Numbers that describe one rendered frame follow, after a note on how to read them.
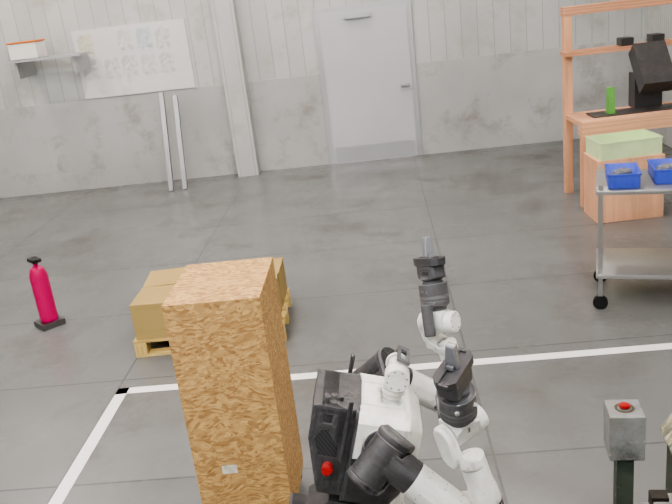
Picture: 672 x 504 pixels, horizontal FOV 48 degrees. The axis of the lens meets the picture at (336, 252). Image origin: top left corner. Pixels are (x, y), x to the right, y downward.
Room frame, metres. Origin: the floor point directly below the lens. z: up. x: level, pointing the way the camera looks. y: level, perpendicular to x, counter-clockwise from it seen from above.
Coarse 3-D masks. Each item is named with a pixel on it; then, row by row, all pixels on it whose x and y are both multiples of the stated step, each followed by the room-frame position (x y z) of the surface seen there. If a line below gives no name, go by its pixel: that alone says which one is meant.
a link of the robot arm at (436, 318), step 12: (420, 300) 2.11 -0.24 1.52; (432, 300) 2.08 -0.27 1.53; (444, 300) 2.08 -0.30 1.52; (432, 312) 2.06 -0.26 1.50; (444, 312) 2.08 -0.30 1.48; (456, 312) 2.08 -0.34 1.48; (432, 324) 2.05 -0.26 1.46; (444, 324) 2.05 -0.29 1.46; (456, 324) 2.06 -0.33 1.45; (432, 336) 2.03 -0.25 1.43
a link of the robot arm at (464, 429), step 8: (480, 408) 1.53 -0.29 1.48; (440, 416) 1.49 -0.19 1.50; (472, 416) 1.46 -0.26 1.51; (480, 416) 1.51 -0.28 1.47; (448, 424) 1.47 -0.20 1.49; (456, 424) 1.46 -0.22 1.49; (464, 424) 1.46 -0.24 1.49; (472, 424) 1.49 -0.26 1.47; (480, 424) 1.50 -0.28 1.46; (488, 424) 1.52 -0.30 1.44; (456, 432) 1.47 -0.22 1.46; (464, 432) 1.48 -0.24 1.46; (472, 432) 1.49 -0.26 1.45; (464, 440) 1.48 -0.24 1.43
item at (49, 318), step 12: (36, 264) 6.00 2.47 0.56; (36, 276) 5.95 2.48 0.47; (36, 288) 5.95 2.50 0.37; (48, 288) 5.99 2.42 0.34; (36, 300) 5.96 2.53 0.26; (48, 300) 5.97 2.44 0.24; (48, 312) 5.95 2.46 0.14; (36, 324) 5.98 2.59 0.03; (48, 324) 5.91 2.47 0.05; (60, 324) 5.98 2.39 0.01
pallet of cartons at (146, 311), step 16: (160, 272) 5.83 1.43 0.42; (176, 272) 5.78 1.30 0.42; (144, 288) 5.50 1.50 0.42; (160, 288) 5.46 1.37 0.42; (288, 288) 5.85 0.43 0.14; (144, 304) 5.16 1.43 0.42; (160, 304) 5.15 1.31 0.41; (288, 304) 5.77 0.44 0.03; (144, 320) 5.17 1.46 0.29; (160, 320) 5.16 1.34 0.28; (288, 320) 5.47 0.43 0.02; (144, 336) 5.17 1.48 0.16; (160, 336) 5.16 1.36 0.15; (144, 352) 5.16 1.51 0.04; (160, 352) 5.16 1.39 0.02
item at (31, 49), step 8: (32, 40) 10.65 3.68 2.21; (40, 40) 10.79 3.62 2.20; (8, 48) 10.67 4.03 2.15; (16, 48) 10.66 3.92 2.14; (24, 48) 10.64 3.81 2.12; (32, 48) 10.63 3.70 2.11; (40, 48) 10.76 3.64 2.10; (16, 56) 10.66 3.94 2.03; (24, 56) 10.65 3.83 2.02; (32, 56) 10.64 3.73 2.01; (40, 56) 10.70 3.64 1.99
